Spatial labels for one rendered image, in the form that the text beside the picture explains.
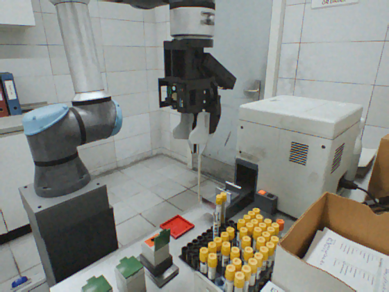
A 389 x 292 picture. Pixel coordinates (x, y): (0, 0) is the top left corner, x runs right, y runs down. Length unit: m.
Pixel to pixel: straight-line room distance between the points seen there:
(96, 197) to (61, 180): 0.11
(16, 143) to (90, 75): 1.35
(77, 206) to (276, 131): 0.59
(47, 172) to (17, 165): 1.35
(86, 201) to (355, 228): 0.68
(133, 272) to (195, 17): 0.45
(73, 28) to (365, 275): 0.88
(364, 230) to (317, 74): 1.52
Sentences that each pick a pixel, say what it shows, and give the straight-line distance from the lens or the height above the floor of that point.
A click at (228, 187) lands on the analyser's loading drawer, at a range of 0.78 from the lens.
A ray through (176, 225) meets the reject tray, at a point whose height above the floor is 0.88.
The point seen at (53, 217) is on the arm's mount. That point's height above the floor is 0.92.
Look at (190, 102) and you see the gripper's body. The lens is 0.42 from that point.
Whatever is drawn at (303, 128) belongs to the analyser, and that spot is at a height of 1.14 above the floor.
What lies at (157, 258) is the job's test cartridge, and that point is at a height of 0.93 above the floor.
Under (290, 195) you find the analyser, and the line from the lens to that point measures 0.76.
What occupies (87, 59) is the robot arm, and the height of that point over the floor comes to 1.31.
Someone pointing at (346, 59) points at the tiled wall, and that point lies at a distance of 1.99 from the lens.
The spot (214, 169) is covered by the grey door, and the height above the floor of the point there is 0.13.
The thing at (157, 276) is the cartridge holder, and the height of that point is 0.89.
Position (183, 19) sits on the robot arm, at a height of 1.37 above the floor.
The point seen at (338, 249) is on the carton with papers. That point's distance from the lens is 0.63.
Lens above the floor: 1.32
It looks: 20 degrees down
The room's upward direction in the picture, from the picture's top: straight up
